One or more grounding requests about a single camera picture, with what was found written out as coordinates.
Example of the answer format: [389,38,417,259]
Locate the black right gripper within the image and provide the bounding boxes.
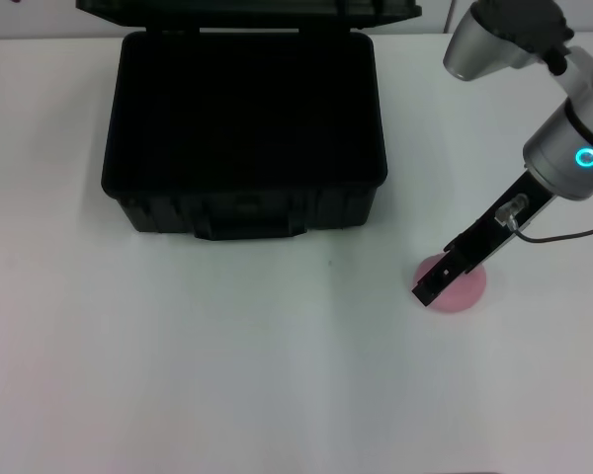
[411,170,557,308]

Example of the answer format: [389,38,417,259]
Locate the pink peach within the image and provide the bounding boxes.
[413,254,488,315]

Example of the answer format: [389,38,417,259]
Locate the black plastic hard case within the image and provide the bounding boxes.
[74,0,389,242]

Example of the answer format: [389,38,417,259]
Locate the clear cable connector plug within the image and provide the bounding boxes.
[493,193,531,229]

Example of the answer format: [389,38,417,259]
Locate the dark red gripper cable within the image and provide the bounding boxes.
[509,211,593,246]

